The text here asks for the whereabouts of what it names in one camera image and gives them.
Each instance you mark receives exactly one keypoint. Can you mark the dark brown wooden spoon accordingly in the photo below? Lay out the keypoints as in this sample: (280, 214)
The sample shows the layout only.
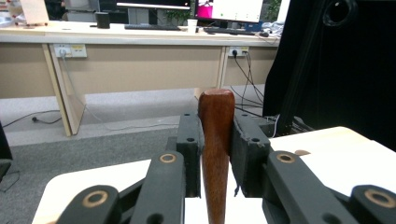
(216, 130)

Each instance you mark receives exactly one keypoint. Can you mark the bright computer monitor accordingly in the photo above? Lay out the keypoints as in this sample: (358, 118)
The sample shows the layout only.
(236, 9)

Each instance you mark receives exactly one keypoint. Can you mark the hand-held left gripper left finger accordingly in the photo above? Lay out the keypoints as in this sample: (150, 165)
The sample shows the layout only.
(193, 155)

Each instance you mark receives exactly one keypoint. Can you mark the dark computer monitor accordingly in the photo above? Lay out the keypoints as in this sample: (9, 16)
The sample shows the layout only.
(149, 2)

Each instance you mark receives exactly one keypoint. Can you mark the black computer mouse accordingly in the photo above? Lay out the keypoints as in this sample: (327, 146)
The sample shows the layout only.
(263, 34)

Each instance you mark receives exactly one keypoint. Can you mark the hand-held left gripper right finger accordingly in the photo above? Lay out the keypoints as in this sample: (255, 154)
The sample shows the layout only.
(249, 155)

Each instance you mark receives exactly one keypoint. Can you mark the white wall power outlet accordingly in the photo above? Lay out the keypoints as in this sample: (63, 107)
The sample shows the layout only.
(77, 51)
(243, 49)

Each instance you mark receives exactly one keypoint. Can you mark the beige office desk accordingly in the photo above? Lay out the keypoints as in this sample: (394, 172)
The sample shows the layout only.
(140, 68)

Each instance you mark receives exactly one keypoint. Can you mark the white table mat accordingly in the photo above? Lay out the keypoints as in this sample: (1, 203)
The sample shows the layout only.
(342, 177)

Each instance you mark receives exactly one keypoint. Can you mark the black cylinder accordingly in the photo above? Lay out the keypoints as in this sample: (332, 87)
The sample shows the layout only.
(102, 20)

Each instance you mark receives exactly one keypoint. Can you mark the white paper cup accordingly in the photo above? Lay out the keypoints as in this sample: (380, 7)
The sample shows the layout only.
(192, 26)

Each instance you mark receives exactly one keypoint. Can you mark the light brown box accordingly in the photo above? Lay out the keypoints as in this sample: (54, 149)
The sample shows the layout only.
(34, 11)

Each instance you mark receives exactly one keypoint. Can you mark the green plant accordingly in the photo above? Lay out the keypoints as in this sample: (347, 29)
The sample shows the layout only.
(177, 15)
(272, 9)

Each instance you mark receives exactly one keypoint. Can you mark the black curtain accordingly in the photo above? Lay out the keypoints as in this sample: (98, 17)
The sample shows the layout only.
(358, 77)

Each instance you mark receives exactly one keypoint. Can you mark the black keyboard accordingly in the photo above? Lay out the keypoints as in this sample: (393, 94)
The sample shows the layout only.
(152, 27)
(230, 31)

